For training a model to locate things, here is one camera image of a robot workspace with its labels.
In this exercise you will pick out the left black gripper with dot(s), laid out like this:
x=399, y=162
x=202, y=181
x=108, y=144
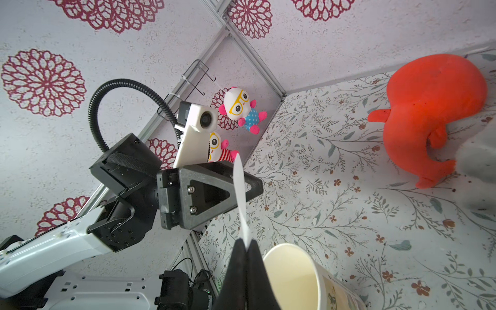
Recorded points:
x=188, y=196

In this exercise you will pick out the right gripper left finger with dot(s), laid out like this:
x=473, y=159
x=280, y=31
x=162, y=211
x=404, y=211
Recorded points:
x=233, y=293

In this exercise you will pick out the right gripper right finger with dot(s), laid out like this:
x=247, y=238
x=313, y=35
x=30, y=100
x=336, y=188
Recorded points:
x=259, y=293

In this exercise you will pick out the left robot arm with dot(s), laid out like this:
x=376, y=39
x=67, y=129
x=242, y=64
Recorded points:
x=33, y=272

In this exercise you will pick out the lower pink white doll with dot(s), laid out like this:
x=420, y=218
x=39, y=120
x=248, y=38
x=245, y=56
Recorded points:
x=219, y=149

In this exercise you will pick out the pink white doll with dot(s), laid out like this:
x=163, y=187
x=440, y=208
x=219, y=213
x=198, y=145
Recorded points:
x=219, y=149
x=238, y=107

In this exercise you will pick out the upper pink white doll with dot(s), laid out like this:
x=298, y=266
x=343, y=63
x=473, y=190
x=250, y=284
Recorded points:
x=238, y=107

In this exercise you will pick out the white grey plush rabbit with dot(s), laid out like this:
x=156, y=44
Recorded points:
x=475, y=162

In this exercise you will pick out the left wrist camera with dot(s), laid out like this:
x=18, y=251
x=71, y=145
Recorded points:
x=196, y=123

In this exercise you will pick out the black wire basket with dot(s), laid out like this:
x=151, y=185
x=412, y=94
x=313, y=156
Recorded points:
x=189, y=82

